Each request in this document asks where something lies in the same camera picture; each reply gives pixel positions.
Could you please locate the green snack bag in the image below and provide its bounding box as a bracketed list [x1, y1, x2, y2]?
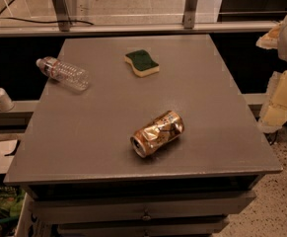
[0, 185, 27, 237]

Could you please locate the black cable on ledge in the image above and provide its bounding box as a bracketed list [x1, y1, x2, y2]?
[0, 15, 95, 27]

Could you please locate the round metal drawer knob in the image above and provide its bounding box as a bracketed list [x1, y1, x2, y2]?
[141, 209, 152, 221]

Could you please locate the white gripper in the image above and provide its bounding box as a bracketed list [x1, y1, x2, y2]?
[255, 15, 287, 133]

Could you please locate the green and yellow sponge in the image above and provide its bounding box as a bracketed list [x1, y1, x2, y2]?
[124, 49, 160, 77]

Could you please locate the clear plastic water bottle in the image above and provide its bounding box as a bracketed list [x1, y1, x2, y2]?
[36, 56, 89, 91]

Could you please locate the black cable on floor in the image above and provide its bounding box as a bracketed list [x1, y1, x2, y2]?
[267, 130, 280, 146]

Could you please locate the dented orange soda can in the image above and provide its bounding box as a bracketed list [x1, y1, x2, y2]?
[130, 111, 184, 158]

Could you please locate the grey drawer cabinet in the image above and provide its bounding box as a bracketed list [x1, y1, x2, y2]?
[5, 35, 281, 237]

